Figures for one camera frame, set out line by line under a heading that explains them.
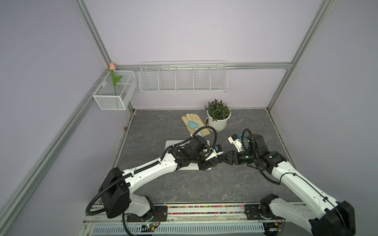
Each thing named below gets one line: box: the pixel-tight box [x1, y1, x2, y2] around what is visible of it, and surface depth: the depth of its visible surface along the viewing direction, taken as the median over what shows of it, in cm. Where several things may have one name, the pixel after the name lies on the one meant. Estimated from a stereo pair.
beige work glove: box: [181, 113, 211, 138], surface depth 117 cm
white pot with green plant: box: [204, 98, 232, 132], surface depth 99 cm
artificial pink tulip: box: [109, 62, 123, 96], surface depth 91 cm
